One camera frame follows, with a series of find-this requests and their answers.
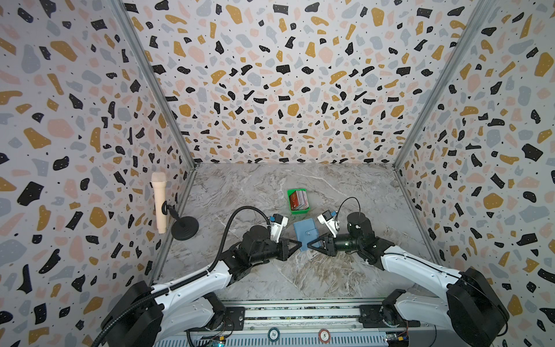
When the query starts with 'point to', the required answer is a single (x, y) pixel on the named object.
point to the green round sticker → (273, 334)
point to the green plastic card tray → (290, 191)
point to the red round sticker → (324, 335)
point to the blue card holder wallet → (306, 233)
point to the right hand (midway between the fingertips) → (314, 246)
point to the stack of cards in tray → (299, 200)
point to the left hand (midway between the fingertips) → (307, 246)
